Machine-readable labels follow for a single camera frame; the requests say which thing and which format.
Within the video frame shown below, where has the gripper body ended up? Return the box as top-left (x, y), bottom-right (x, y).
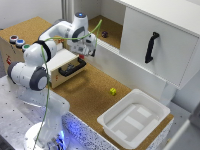
top-left (77, 32), bottom-right (99, 57)

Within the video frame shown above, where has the yellow block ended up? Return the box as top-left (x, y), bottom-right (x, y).
top-left (110, 87), bottom-right (118, 96)

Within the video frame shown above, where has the wooden drawer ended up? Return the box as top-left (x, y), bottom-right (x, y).
top-left (46, 49), bottom-right (88, 90)

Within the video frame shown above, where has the white cabinet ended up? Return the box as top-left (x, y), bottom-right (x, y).
top-left (72, 0), bottom-right (200, 108)

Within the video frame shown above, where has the wooden drawer box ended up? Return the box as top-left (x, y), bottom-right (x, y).
top-left (0, 16), bottom-right (74, 88)

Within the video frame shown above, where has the green button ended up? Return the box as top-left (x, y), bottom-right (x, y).
top-left (21, 43), bottom-right (31, 52)

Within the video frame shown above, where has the blue button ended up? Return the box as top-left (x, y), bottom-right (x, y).
top-left (15, 38), bottom-right (26, 48)

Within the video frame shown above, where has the red button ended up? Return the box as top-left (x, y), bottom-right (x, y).
top-left (9, 35), bottom-right (19, 44)

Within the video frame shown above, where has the white sliding door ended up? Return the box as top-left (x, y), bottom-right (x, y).
top-left (118, 6), bottom-right (200, 90)

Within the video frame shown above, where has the white plastic box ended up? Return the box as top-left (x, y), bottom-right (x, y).
top-left (96, 88), bottom-right (172, 150)

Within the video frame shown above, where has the black drawer handle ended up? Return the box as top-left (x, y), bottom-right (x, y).
top-left (57, 57), bottom-right (87, 77)

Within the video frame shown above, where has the green cable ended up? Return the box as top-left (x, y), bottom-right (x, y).
top-left (32, 18), bottom-right (104, 150)

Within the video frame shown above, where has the black door handle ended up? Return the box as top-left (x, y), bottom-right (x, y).
top-left (144, 31), bottom-right (160, 65)

